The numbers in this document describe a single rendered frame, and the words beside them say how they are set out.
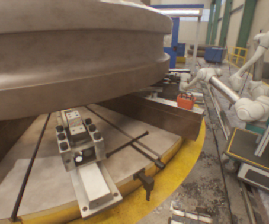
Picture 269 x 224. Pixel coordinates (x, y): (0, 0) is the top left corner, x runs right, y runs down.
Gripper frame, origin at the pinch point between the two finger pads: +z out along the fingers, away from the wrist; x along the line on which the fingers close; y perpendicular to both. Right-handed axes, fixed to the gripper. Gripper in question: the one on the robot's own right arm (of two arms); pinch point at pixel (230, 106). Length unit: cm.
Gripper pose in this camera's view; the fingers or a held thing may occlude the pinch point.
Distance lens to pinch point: 217.3
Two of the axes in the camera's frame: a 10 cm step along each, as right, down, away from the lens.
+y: 7.6, 3.0, -5.8
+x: 6.5, -3.5, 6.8
